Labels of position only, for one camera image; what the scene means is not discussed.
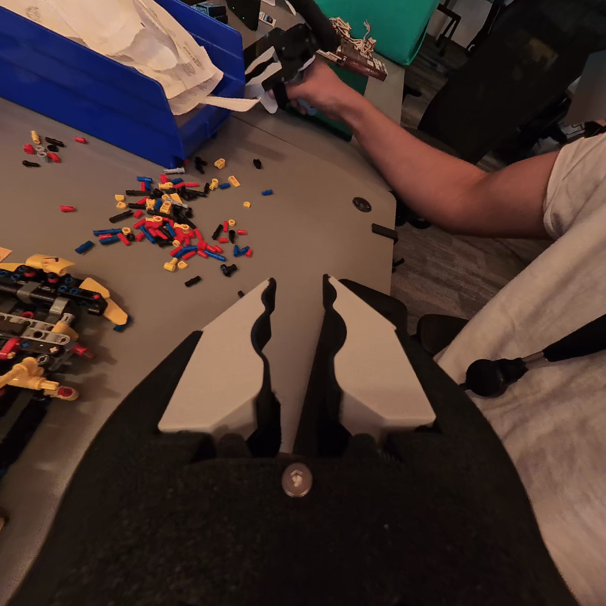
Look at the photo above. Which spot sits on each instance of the green plastic bin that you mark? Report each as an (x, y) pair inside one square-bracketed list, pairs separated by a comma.
[(393, 28)]

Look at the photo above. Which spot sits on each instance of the person's right hand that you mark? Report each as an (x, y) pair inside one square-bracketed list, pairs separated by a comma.
[(326, 92)]

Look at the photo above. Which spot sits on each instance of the round black desk grommet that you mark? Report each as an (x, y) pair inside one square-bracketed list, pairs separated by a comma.
[(362, 204)]

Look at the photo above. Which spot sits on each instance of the black office chair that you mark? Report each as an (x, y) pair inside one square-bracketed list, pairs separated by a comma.
[(511, 71)]

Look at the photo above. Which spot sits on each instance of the small brown brick model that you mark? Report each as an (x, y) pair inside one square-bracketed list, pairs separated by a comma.
[(355, 52)]

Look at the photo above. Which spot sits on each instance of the black desk bracket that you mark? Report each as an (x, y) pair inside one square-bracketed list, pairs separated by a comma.
[(384, 233)]

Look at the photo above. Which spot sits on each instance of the blue plastic bin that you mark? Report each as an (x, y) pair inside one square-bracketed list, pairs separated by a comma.
[(94, 94)]

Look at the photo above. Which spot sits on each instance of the person in beige shirt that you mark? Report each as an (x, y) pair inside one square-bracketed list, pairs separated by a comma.
[(544, 449)]

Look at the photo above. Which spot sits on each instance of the pile of mixed brick pins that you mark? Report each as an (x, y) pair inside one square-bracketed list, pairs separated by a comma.
[(170, 222)]

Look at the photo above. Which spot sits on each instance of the large printed paper bag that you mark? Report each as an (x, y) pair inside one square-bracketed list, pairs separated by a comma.
[(118, 38)]

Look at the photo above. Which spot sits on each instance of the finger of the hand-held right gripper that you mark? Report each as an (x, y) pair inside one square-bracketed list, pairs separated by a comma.
[(265, 78), (258, 59)]

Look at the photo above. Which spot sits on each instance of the yellow black brick car model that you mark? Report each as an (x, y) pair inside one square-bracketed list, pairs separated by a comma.
[(47, 307)]

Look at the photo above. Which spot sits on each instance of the person's right forearm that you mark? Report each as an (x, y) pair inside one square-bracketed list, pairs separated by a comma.
[(449, 180)]

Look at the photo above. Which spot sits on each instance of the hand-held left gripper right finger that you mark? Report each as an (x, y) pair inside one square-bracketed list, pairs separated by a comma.
[(383, 378)]

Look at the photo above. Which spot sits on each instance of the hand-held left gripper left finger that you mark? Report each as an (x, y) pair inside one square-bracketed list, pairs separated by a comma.
[(213, 378)]

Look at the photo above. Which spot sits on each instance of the grey desk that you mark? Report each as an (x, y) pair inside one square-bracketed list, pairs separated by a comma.
[(293, 199)]

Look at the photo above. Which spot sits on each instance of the cluster of small brick pins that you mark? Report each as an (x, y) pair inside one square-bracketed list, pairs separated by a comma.
[(42, 149)]

